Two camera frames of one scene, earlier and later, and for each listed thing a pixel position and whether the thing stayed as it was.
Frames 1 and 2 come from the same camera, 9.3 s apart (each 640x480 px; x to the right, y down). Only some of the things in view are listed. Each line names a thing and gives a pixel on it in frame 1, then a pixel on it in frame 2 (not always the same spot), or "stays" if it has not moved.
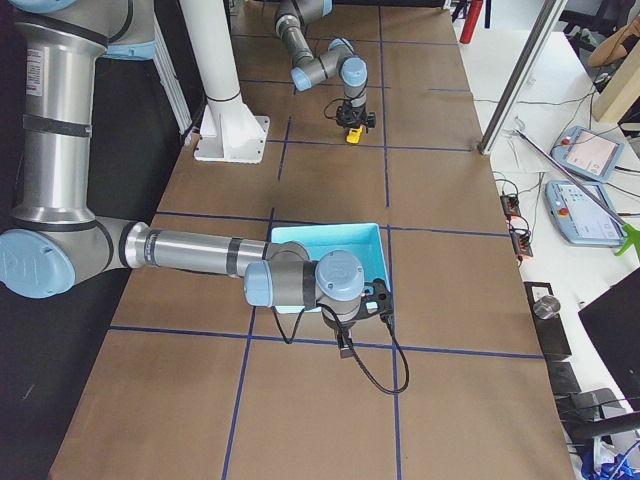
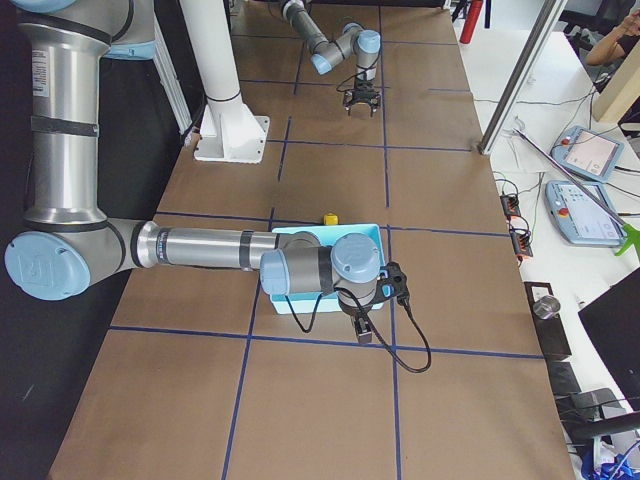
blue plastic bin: x=363 y=240 stays
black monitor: x=613 y=322 stays
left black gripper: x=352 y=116 → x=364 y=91
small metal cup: x=547 y=306 stays
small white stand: x=631 y=232 stays
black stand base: x=549 y=330 stays
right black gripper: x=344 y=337 → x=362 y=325
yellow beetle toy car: x=354 y=135 → x=330 y=219
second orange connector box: x=521 y=243 stays
